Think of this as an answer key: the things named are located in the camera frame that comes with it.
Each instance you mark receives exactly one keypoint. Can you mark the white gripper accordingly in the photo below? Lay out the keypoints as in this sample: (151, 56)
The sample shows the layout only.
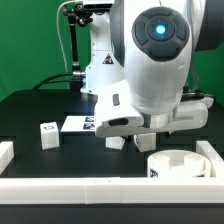
(114, 116)

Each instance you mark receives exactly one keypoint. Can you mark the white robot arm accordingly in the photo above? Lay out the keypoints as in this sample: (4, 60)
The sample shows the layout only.
(154, 41)

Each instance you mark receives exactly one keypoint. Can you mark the white tag sheet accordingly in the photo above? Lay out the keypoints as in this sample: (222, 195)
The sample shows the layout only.
(79, 124)

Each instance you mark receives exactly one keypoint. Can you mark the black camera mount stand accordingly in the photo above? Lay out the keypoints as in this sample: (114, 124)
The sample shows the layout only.
(76, 16)

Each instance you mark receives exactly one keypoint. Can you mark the white camera on stand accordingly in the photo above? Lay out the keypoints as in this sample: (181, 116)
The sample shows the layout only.
(98, 5)

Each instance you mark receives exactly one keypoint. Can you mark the white U-shaped obstacle wall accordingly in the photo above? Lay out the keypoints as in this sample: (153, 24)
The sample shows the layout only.
(119, 190)

